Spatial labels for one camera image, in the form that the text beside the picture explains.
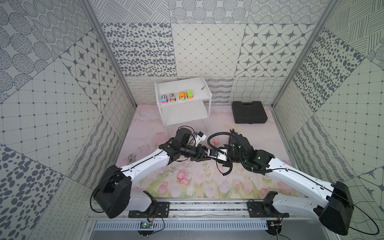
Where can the orange handled adjustable wrench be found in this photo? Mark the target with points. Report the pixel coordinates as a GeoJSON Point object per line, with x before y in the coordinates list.
{"type": "Point", "coordinates": [131, 158]}

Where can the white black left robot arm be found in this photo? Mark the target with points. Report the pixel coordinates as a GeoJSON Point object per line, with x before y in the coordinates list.
{"type": "Point", "coordinates": [113, 193]}

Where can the green orange toy mixer truck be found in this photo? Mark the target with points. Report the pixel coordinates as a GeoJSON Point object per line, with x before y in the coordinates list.
{"type": "Point", "coordinates": [182, 96]}

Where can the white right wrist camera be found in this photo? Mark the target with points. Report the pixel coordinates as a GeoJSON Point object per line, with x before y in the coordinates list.
{"type": "Point", "coordinates": [220, 156]}

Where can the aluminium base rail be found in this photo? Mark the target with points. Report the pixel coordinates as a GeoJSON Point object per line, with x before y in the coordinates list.
{"type": "Point", "coordinates": [199, 215]}

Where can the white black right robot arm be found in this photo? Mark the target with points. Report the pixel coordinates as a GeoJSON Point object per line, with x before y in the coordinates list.
{"type": "Point", "coordinates": [329, 203]}

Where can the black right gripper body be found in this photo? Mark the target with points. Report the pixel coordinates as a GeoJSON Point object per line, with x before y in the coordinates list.
{"type": "Point", "coordinates": [234, 157]}

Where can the white two-tier shelf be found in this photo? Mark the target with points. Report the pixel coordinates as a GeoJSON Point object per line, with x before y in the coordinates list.
{"type": "Point", "coordinates": [184, 101]}

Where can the orange green toy dump truck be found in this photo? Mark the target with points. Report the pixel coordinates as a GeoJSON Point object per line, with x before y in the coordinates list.
{"type": "Point", "coordinates": [189, 94]}

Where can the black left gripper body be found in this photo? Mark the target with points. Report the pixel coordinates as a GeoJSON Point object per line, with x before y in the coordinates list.
{"type": "Point", "coordinates": [199, 153]}

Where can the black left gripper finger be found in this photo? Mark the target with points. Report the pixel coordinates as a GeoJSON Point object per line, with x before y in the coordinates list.
{"type": "Point", "coordinates": [205, 149]}
{"type": "Point", "coordinates": [202, 157]}

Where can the pink teal toy truck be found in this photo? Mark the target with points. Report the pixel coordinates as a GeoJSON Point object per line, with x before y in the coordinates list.
{"type": "Point", "coordinates": [164, 99]}

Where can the black plastic tool case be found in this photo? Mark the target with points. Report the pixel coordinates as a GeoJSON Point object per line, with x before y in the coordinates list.
{"type": "Point", "coordinates": [249, 113]}

